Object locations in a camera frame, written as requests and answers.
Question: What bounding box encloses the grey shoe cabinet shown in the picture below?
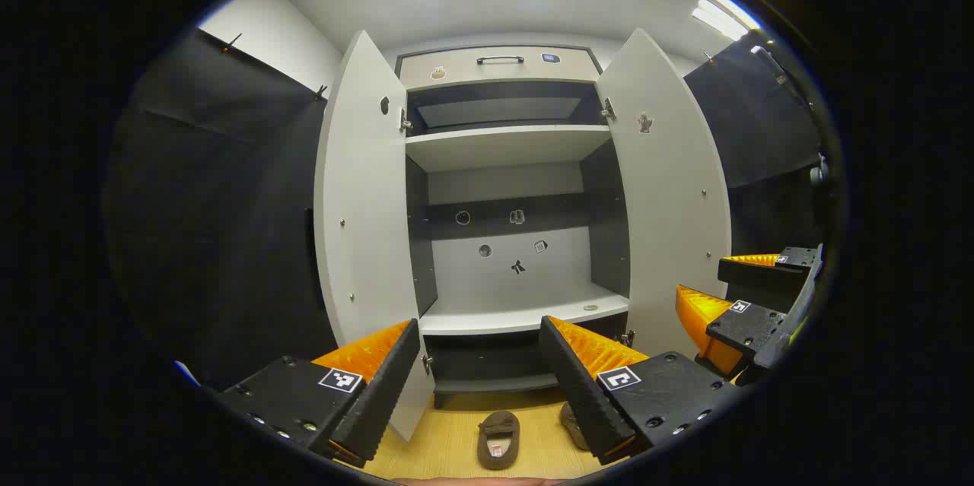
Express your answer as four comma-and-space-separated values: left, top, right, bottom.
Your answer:
394, 45, 632, 409

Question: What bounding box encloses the ceiling light panel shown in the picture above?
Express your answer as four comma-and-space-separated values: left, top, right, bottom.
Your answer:
691, 0, 762, 42

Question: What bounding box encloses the black backdrop cloth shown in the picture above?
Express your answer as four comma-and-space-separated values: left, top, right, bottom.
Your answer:
683, 30, 826, 312
107, 28, 339, 392

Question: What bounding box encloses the brown fuzzy slipper shoe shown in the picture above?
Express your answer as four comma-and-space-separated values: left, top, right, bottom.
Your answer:
560, 402, 591, 450
477, 410, 521, 470

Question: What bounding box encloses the white cabinet shelf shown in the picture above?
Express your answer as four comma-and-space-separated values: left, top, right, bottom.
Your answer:
406, 125, 613, 173
419, 281, 631, 336

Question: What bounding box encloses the grey shoe cabinet door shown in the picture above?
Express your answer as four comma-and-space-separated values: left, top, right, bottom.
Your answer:
314, 30, 434, 443
595, 28, 733, 361

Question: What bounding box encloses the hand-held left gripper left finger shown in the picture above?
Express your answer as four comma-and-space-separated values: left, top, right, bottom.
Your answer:
217, 317, 422, 469

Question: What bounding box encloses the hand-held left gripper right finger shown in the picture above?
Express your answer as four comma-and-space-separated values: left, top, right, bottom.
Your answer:
539, 315, 743, 466

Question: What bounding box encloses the grey cabinet drawer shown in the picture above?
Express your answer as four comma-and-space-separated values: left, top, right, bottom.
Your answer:
398, 46, 602, 90

